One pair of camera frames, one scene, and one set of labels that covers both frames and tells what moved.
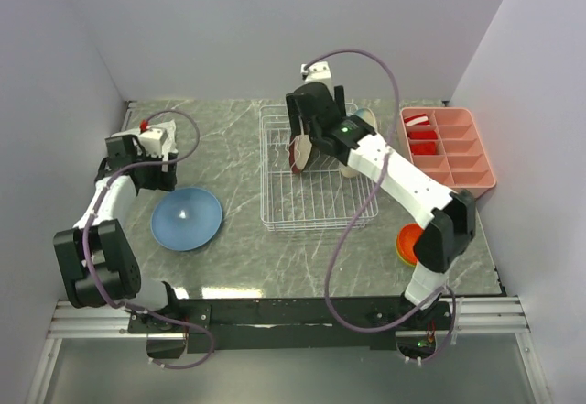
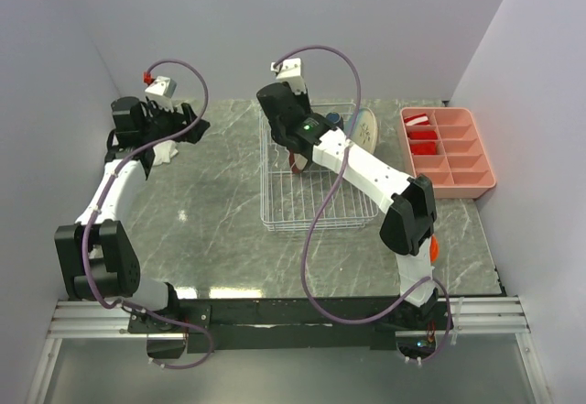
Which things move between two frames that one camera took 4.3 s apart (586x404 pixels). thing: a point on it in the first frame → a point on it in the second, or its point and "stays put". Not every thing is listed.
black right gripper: x=294 y=115 → x=303 y=100
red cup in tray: x=429 y=135 stays put
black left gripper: x=163 y=180 → x=176 y=118
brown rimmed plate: x=299 y=149 stays put
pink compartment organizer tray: x=450 y=145 stays put
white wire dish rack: x=320 y=197 stays put
